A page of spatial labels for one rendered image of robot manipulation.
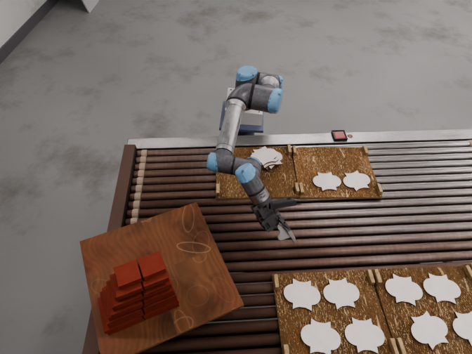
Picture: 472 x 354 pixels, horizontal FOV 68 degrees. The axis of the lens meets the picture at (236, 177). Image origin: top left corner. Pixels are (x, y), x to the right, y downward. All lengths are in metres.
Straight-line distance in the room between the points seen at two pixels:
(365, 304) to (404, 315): 0.15
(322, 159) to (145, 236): 1.01
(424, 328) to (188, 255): 0.93
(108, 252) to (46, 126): 2.54
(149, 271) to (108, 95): 3.13
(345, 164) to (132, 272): 1.26
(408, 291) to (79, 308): 1.95
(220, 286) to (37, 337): 1.54
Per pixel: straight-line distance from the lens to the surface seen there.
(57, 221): 3.04
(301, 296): 1.48
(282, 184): 1.78
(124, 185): 1.81
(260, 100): 1.61
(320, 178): 1.83
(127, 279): 1.12
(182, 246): 1.45
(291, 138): 2.06
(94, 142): 3.53
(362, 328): 1.50
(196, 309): 1.34
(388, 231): 1.79
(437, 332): 1.61
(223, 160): 1.40
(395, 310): 1.58
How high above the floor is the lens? 2.29
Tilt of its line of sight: 49 degrees down
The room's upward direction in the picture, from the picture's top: 2 degrees clockwise
